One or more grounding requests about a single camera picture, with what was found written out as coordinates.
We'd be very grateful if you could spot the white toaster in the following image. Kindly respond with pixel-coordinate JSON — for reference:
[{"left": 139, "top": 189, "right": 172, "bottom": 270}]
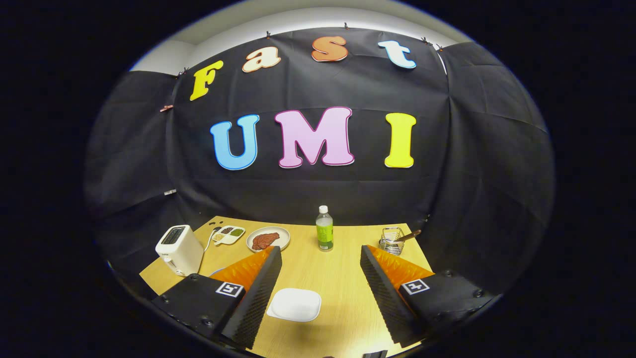
[{"left": 155, "top": 225, "right": 204, "bottom": 277}]

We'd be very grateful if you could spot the white divided seed tray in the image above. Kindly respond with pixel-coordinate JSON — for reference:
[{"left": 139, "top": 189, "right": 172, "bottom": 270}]
[{"left": 211, "top": 225, "right": 246, "bottom": 246}]

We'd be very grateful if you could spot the white square plate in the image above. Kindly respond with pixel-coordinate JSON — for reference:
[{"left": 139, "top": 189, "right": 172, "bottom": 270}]
[{"left": 266, "top": 288, "right": 322, "bottom": 323}]

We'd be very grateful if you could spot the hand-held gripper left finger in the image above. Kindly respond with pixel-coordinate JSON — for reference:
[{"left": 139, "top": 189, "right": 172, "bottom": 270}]
[{"left": 151, "top": 246, "right": 283, "bottom": 351}]

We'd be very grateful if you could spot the round white plate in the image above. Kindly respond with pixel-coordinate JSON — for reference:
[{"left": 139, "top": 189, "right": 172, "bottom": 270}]
[{"left": 246, "top": 226, "right": 291, "bottom": 253}]

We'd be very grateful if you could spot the black backdrop cloth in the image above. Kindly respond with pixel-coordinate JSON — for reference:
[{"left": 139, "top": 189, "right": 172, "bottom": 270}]
[{"left": 84, "top": 27, "right": 555, "bottom": 299}]

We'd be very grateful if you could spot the green label water bottle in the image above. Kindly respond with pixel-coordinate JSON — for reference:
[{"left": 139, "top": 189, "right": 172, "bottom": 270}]
[{"left": 316, "top": 205, "right": 334, "bottom": 252}]

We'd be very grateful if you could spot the wire mesh basket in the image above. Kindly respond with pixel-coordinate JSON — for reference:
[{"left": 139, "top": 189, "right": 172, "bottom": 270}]
[{"left": 379, "top": 227, "right": 405, "bottom": 256}]

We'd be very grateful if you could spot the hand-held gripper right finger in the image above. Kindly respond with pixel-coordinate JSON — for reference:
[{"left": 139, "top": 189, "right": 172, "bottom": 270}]
[{"left": 359, "top": 244, "right": 498, "bottom": 349}]

